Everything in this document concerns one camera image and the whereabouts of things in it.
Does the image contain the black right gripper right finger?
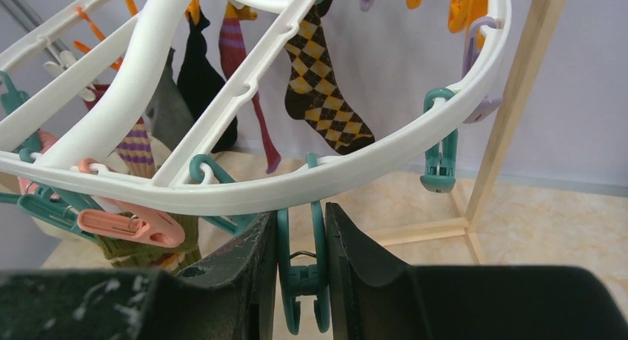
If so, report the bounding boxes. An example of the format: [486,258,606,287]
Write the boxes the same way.
[326,203,627,339]

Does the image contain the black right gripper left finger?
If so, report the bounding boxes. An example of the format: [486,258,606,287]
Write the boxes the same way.
[1,212,277,339]

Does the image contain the white oval clip hanger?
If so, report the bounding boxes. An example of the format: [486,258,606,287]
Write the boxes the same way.
[0,0,512,217]

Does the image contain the pink clothes clip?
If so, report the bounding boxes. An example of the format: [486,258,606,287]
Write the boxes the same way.
[76,159,187,249]

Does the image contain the olive green orange sock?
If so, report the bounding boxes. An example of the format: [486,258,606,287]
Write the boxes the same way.
[96,213,201,274]

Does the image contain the teal side clothes clip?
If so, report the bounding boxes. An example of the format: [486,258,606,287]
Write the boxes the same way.
[419,87,460,195]

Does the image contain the striped beige maroon sock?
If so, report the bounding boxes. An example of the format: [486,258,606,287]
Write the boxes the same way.
[83,84,156,178]

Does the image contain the grey sock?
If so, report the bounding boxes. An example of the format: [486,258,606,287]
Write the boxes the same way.
[145,47,194,151]

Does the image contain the thin brown argyle sock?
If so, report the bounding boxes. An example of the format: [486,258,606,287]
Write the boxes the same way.
[284,0,375,155]

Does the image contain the black sock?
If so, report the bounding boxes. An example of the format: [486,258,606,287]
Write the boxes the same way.
[176,12,225,121]

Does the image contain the lilac clothes clip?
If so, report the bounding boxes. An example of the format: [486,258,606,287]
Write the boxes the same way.
[461,16,505,124]

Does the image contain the maroon purple sock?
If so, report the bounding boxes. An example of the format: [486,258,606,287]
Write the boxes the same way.
[218,1,281,174]

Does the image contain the orange clothes clip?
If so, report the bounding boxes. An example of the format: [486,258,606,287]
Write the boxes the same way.
[447,0,488,39]

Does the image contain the wooden drying rack frame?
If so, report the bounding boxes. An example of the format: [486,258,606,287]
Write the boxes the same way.
[368,0,566,264]

